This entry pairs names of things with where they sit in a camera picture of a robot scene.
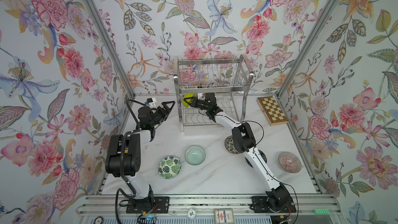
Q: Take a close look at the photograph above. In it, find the wooden chessboard box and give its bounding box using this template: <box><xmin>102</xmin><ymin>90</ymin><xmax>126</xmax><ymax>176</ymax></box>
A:
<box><xmin>257</xmin><ymin>96</ymin><xmax>288</xmax><ymax>126</ymax></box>

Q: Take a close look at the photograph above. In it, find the dark blue floral bowl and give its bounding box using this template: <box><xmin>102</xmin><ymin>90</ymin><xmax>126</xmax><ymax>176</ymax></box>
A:
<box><xmin>245</xmin><ymin>150</ymin><xmax>267</xmax><ymax>168</ymax></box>

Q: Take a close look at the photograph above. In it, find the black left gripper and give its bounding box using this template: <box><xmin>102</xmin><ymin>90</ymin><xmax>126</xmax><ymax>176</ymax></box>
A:
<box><xmin>147</xmin><ymin>103</ymin><xmax>174</xmax><ymax>129</ymax></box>

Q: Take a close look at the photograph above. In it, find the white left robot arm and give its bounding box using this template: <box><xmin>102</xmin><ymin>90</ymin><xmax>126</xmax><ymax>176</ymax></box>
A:
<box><xmin>105</xmin><ymin>98</ymin><xmax>175</xmax><ymax>200</ymax></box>

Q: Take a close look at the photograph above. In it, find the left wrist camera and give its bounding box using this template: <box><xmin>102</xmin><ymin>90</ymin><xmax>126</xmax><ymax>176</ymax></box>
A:
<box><xmin>145</xmin><ymin>97</ymin><xmax>157</xmax><ymax>108</ymax></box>

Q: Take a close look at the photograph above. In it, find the lime green plastic bowl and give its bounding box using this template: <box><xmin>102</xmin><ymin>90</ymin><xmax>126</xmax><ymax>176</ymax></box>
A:
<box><xmin>183</xmin><ymin>94</ymin><xmax>195</xmax><ymax>108</ymax></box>

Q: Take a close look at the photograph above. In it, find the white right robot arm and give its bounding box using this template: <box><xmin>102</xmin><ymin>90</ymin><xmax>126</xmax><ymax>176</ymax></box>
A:
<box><xmin>183</xmin><ymin>93</ymin><xmax>295</xmax><ymax>213</ymax></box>

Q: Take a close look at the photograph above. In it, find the pink ribbed glass bowl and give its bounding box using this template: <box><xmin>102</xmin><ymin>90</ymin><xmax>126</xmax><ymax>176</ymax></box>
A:
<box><xmin>278</xmin><ymin>152</ymin><xmax>302</xmax><ymax>174</ymax></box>

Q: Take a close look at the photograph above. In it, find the black white patterned bowl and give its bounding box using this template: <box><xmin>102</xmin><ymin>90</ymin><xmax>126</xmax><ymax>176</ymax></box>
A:
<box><xmin>224</xmin><ymin>136</ymin><xmax>239</xmax><ymax>154</ymax></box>

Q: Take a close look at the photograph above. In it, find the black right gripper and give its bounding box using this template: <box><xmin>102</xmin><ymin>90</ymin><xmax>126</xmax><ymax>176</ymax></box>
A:
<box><xmin>184</xmin><ymin>97</ymin><xmax>211</xmax><ymax>113</ymax></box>

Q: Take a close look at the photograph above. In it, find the stainless steel dish rack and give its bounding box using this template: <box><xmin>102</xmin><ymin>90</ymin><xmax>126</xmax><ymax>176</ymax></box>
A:
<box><xmin>174</xmin><ymin>55</ymin><xmax>254</xmax><ymax>132</ymax></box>

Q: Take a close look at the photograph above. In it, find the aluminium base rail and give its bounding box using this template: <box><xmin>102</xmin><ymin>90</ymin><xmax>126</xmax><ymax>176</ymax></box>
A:
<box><xmin>76</xmin><ymin>194</ymin><xmax>346</xmax><ymax>224</ymax></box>

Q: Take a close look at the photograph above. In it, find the green leaf pattern bowl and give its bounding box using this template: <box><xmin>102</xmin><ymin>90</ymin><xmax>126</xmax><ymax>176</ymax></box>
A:
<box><xmin>158</xmin><ymin>156</ymin><xmax>181</xmax><ymax>179</ymax></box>

